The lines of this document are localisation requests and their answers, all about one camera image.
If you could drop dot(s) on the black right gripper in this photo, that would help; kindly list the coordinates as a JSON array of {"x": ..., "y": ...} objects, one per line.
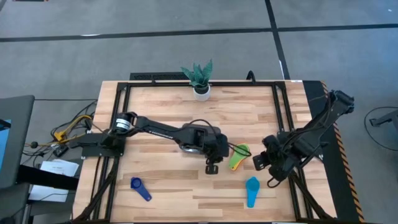
[{"x": 280, "y": 165}]

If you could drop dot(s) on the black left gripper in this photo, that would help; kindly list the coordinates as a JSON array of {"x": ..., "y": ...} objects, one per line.
[{"x": 219, "y": 147}]

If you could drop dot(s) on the yellow measuring cup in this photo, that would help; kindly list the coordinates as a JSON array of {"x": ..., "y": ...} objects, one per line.
[{"x": 238, "y": 160}]

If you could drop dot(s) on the light blue measuring cup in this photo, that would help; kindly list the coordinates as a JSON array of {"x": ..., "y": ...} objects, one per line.
[{"x": 252, "y": 185}]

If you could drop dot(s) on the small dark blue measuring cup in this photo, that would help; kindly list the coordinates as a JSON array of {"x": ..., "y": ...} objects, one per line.
[{"x": 136, "y": 183}]

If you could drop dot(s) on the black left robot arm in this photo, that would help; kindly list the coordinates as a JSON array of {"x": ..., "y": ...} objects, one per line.
[{"x": 155, "y": 127}]

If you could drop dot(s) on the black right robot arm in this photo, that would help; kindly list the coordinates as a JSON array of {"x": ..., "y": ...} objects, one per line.
[{"x": 323, "y": 121}]

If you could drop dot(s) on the smoky grey plastic basket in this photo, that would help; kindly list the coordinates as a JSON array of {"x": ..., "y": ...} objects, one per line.
[{"x": 188, "y": 150}]

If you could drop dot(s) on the white plant pot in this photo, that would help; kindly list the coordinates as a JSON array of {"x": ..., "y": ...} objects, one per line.
[{"x": 202, "y": 96}]

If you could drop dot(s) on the green artificial plant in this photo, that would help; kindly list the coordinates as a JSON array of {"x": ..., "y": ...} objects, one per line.
[{"x": 199, "y": 76}]

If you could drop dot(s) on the black hazard-striped floor mat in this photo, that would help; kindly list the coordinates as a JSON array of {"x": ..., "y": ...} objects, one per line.
[{"x": 312, "y": 90}]

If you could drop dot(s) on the grey chair base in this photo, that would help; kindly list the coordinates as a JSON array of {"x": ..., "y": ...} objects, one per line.
[{"x": 385, "y": 119}]

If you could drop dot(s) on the small black box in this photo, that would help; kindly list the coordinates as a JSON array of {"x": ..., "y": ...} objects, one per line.
[{"x": 60, "y": 151}]

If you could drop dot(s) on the white paper sheet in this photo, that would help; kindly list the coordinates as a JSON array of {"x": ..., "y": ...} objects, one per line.
[
  {"x": 60, "y": 167},
  {"x": 46, "y": 193}
]

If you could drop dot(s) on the black desk bar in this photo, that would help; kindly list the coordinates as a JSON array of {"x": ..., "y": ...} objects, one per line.
[{"x": 46, "y": 179}]

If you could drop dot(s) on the black ball knob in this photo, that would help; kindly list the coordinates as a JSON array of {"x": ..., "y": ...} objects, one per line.
[{"x": 34, "y": 144}]

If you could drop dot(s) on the blue-lit monitor screen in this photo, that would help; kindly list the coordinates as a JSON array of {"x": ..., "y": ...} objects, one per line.
[{"x": 3, "y": 146}]

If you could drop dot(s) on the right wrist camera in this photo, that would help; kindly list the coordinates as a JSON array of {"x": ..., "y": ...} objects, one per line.
[{"x": 258, "y": 161}]

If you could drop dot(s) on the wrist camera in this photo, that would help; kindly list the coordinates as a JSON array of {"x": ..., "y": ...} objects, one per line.
[
  {"x": 211, "y": 170},
  {"x": 258, "y": 161}
]

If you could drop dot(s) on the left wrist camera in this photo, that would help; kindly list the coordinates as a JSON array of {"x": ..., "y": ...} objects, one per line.
[{"x": 211, "y": 170}]

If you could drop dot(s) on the black metal table frame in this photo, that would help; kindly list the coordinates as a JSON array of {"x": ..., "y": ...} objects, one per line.
[{"x": 233, "y": 84}]

